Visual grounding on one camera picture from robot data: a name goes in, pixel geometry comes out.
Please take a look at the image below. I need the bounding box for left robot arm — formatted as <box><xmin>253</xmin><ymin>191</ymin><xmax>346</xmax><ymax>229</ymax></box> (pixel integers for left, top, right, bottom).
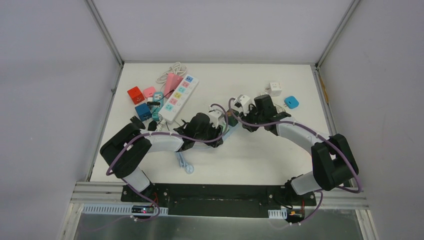
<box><xmin>99</xmin><ymin>112</ymin><xmax>228</xmax><ymax>203</ymax></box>

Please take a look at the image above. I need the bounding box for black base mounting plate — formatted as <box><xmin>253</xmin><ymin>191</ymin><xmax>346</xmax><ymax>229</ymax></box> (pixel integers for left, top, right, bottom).
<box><xmin>120</xmin><ymin>183</ymin><xmax>317</xmax><ymax>219</ymax></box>

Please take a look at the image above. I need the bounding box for black thin cable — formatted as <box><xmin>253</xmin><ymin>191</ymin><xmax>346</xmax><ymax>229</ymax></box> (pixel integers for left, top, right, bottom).
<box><xmin>146</xmin><ymin>96</ymin><xmax>176</xmax><ymax>132</ymax></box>

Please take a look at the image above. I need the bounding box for dark green cube adapter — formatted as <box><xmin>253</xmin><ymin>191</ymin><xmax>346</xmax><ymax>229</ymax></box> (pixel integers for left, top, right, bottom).
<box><xmin>228</xmin><ymin>113</ymin><xmax>239</xmax><ymax>127</ymax></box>

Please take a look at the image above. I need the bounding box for black plug adapter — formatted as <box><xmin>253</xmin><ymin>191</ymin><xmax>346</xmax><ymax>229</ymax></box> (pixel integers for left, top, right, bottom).
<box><xmin>147</xmin><ymin>120</ymin><xmax>158</xmax><ymax>132</ymax></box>

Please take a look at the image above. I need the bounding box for white tiger cube adapter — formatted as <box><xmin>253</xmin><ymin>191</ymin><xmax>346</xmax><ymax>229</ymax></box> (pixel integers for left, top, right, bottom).
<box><xmin>265</xmin><ymin>82</ymin><xmax>282</xmax><ymax>97</ymax></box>

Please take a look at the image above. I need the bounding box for purple cable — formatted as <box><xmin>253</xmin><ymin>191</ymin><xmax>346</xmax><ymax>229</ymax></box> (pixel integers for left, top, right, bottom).
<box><xmin>105</xmin><ymin>103</ymin><xmax>230</xmax><ymax>223</ymax></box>
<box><xmin>227</xmin><ymin>97</ymin><xmax>363</xmax><ymax>230</ymax></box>

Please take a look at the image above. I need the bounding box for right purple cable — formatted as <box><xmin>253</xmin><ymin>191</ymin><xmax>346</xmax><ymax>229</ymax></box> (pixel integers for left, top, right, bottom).
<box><xmin>227</xmin><ymin>97</ymin><xmax>363</xmax><ymax>230</ymax></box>

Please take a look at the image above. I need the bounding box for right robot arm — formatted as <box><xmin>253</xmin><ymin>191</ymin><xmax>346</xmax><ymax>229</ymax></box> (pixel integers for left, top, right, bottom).
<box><xmin>228</xmin><ymin>94</ymin><xmax>363</xmax><ymax>205</ymax></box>

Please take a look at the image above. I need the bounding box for black charger with cable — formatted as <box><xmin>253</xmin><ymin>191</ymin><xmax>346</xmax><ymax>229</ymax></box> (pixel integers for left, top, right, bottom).
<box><xmin>130</xmin><ymin>115</ymin><xmax>146</xmax><ymax>130</ymax></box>

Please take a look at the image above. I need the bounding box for pink wedge power strip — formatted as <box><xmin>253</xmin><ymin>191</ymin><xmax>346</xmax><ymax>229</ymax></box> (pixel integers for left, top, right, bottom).
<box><xmin>163</xmin><ymin>73</ymin><xmax>184</xmax><ymax>98</ymax></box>

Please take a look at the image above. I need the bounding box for white coiled cable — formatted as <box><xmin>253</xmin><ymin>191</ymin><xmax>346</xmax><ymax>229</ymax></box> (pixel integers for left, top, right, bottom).
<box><xmin>155</xmin><ymin>61</ymin><xmax>188</xmax><ymax>84</ymax></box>

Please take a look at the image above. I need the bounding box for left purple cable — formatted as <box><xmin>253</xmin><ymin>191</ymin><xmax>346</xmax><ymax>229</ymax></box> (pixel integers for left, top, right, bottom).
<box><xmin>105</xmin><ymin>103</ymin><xmax>230</xmax><ymax>223</ymax></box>

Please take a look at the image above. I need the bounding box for blue folding plug adapter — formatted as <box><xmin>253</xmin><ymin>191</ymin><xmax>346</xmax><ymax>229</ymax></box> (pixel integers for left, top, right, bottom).
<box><xmin>284</xmin><ymin>95</ymin><xmax>300</xmax><ymax>109</ymax></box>

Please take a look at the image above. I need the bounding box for red cube socket adapter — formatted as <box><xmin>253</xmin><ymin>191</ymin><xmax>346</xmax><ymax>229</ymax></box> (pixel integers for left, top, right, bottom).
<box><xmin>127</xmin><ymin>86</ymin><xmax>145</xmax><ymax>105</ymax></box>

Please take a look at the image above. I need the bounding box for pink square adapter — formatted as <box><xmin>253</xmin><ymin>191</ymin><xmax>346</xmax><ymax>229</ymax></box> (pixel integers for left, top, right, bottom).
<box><xmin>142</xmin><ymin>86</ymin><xmax>156</xmax><ymax>99</ymax></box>

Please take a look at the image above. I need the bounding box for white multicolour power strip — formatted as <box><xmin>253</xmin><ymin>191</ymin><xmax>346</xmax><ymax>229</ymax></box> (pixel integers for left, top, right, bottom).
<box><xmin>158</xmin><ymin>75</ymin><xmax>200</xmax><ymax>124</ymax></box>

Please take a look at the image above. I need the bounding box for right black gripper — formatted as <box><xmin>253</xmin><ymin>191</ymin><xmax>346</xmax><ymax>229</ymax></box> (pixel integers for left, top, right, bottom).
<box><xmin>239</xmin><ymin>105</ymin><xmax>265</xmax><ymax>133</ymax></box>

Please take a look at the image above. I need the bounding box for dark blue cube adapter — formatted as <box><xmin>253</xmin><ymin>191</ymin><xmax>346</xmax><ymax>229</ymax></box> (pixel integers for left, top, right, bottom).
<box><xmin>134</xmin><ymin>103</ymin><xmax>152</xmax><ymax>122</ymax></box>

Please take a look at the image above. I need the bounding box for light blue power strip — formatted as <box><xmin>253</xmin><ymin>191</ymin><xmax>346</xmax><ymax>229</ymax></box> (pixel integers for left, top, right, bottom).
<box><xmin>175</xmin><ymin>124</ymin><xmax>241</xmax><ymax>175</ymax></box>

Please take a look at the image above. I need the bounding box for teal power strip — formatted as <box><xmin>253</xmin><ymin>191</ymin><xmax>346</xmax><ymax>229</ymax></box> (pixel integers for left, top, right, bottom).
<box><xmin>151</xmin><ymin>91</ymin><xmax>165</xmax><ymax>122</ymax></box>

